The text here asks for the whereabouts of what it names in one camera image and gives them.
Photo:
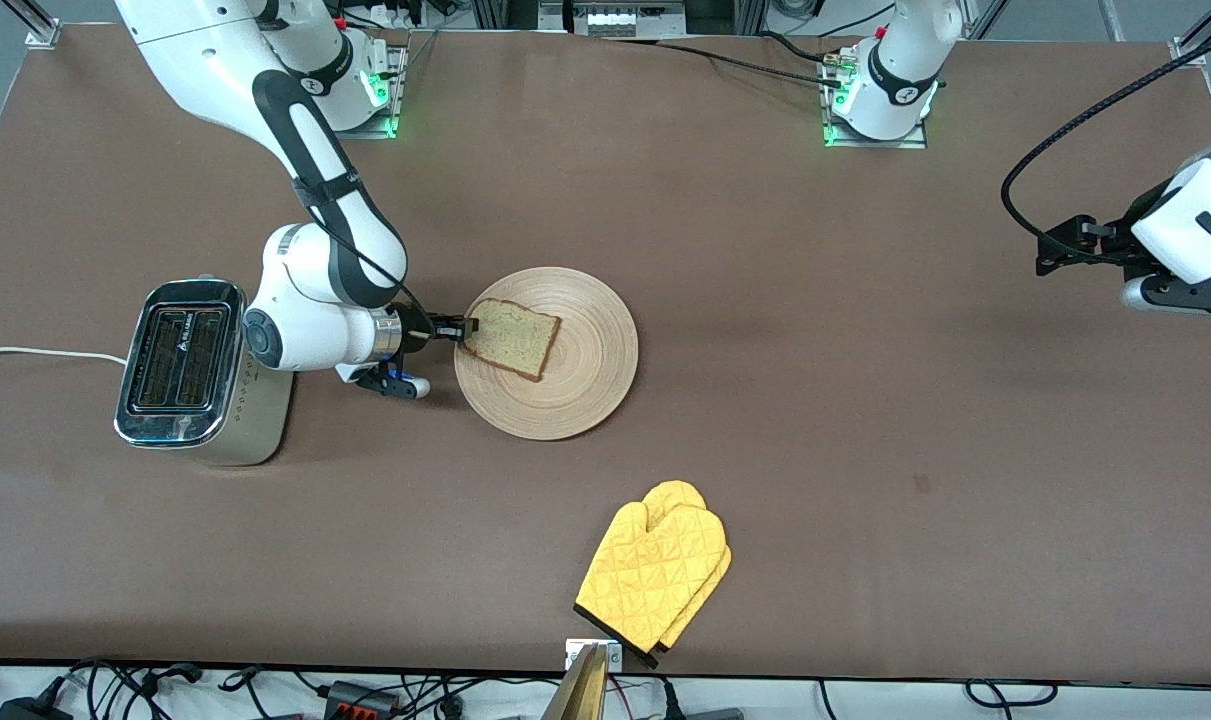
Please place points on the aluminium frame corner post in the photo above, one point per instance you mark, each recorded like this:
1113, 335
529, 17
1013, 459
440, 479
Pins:
1190, 52
45, 35

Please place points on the red black connector block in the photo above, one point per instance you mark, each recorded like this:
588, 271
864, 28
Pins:
360, 698

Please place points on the black power adapter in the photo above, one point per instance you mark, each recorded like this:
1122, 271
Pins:
30, 712

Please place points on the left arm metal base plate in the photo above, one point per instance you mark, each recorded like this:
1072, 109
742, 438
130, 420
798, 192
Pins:
915, 143

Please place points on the brass coloured bar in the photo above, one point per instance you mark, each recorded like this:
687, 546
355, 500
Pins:
580, 695

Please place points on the silver two-slot toaster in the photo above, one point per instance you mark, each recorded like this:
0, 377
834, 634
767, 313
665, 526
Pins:
255, 420

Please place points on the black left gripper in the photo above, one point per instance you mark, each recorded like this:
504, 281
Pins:
1107, 246

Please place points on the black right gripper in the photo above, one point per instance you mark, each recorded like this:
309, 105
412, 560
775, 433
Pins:
419, 332

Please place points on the yellow quilted oven mitt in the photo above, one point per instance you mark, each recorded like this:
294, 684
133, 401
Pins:
655, 580
675, 492

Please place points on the round wooden plate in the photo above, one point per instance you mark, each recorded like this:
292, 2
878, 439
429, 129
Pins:
585, 380

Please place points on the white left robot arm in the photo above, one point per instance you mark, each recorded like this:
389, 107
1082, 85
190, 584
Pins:
900, 80

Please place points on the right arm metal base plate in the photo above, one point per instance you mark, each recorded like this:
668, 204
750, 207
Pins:
397, 75

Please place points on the black plug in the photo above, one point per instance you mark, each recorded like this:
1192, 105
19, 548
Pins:
710, 715

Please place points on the small metal clamp bracket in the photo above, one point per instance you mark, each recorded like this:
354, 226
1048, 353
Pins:
615, 655

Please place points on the brown bread slice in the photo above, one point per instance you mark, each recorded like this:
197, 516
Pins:
515, 340

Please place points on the white power strip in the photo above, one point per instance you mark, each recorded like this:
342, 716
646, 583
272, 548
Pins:
625, 20

